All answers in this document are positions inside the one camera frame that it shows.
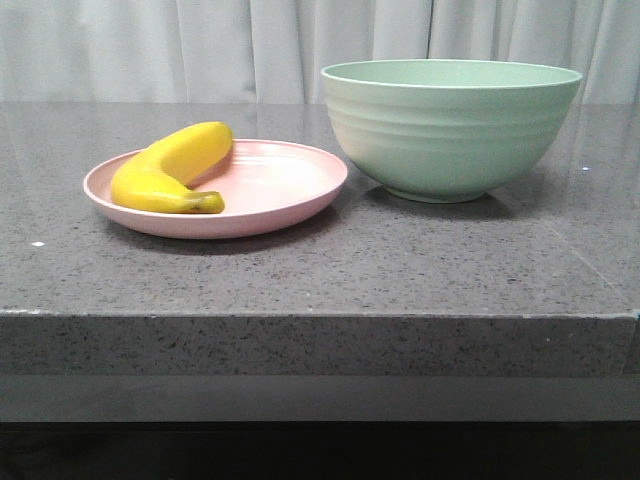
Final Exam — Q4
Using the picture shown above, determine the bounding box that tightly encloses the yellow banana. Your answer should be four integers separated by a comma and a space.
110, 122, 233, 214

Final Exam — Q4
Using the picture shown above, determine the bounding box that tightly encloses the pink plate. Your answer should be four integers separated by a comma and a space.
83, 139, 348, 239

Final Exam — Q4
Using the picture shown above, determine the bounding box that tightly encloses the green bowl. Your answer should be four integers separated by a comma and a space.
321, 59, 582, 203

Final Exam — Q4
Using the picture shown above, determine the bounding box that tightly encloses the white curtain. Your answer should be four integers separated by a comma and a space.
1, 1, 639, 104

